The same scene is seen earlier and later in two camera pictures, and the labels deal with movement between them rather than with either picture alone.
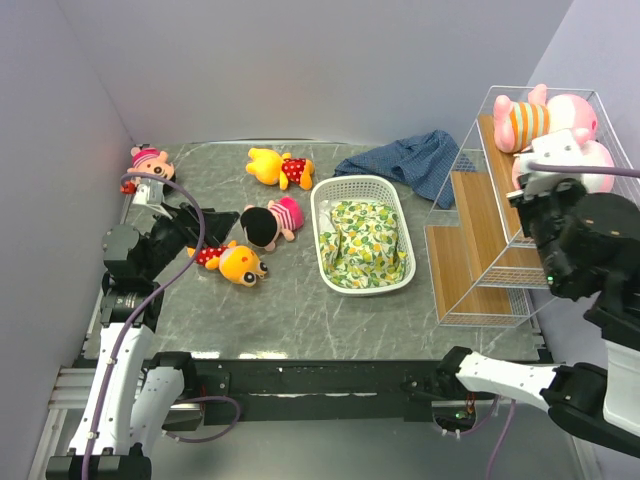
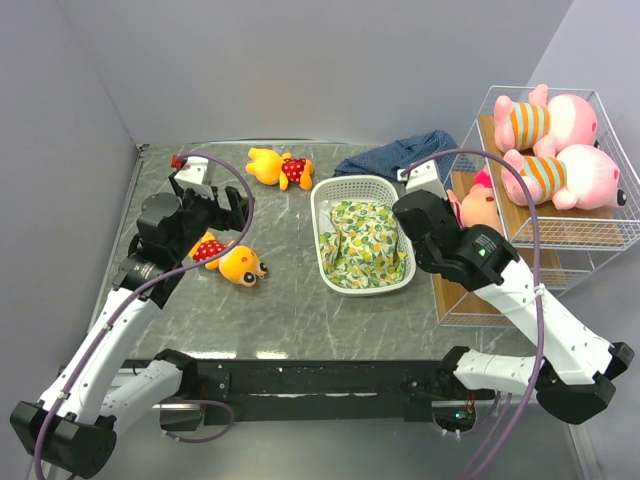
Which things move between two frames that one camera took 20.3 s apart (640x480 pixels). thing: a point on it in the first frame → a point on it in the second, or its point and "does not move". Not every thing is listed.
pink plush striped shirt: x=520 y=125 does not move
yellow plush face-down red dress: x=269 y=168 does not move
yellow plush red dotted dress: x=236 y=262 does not move
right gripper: x=553 y=185 → x=447 y=207
